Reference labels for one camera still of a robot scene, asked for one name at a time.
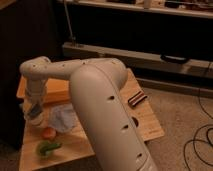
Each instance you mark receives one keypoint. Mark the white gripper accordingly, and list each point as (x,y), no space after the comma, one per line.
(28,103)

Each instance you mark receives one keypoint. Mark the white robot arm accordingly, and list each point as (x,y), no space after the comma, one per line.
(94,89)

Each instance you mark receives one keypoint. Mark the metal cup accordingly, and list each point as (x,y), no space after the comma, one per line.
(135,121)

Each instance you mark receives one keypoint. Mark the orange plastic bin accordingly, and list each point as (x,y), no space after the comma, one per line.
(57,90)

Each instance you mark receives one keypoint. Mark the red orange apple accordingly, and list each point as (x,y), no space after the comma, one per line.
(49,133)

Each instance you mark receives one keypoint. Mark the blue grey cloth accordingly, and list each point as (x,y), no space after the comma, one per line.
(62,118)

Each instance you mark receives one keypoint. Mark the wooden table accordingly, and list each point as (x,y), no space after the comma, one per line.
(75,145)

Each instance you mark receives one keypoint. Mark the green toy pepper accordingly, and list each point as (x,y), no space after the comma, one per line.
(45,148)

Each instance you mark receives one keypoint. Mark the brown striped chocolate bar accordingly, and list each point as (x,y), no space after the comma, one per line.
(136,99)

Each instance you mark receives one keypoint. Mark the grey metal beam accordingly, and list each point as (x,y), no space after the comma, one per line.
(139,59)

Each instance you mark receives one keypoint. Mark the black clamp on beam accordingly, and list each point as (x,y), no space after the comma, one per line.
(176,60)

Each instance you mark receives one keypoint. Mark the upper wooden shelf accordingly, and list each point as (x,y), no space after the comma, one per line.
(143,8)

